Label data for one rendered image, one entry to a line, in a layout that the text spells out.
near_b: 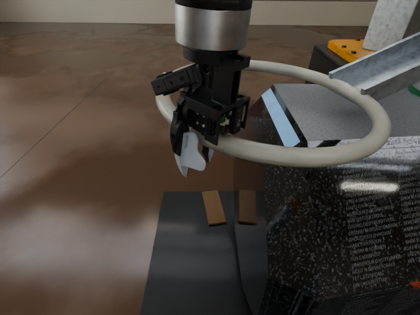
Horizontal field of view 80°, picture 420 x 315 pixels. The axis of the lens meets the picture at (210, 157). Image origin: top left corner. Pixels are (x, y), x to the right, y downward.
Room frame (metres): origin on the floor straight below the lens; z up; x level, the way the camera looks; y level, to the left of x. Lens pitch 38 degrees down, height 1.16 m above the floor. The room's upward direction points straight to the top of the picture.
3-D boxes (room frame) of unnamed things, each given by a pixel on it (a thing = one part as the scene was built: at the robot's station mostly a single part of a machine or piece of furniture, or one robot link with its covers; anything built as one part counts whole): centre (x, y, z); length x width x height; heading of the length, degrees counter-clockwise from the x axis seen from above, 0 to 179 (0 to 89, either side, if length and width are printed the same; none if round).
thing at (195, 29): (0.35, 0.00, 1.10); 0.10 x 0.09 x 0.05; 139
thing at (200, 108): (0.34, 0.00, 1.02); 0.09 x 0.08 x 0.12; 49
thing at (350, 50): (1.47, -0.98, 0.76); 0.49 x 0.49 x 0.05; 0
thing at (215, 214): (1.00, -0.02, 0.02); 0.25 x 0.10 x 0.01; 10
